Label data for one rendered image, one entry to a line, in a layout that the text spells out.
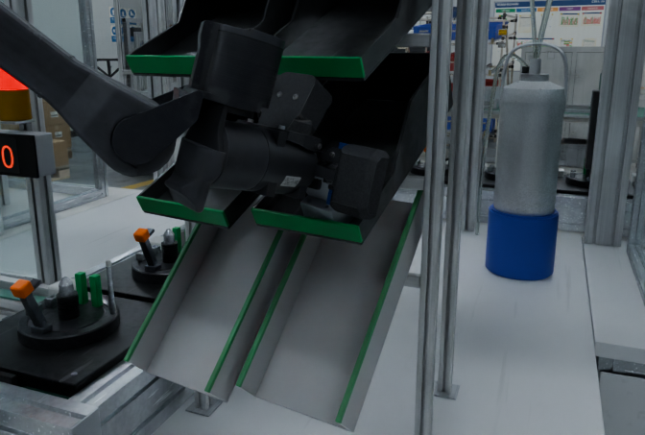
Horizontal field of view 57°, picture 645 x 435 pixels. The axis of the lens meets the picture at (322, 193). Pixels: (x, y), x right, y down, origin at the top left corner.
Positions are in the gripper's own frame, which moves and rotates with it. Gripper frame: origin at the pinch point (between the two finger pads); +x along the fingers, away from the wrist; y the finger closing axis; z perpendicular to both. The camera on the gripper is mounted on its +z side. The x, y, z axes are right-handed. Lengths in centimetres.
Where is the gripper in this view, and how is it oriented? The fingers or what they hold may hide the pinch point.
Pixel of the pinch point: (330, 170)
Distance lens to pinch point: 61.1
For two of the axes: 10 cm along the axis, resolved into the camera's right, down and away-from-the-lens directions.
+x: 6.2, 0.6, 7.9
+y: -7.6, -2.2, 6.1
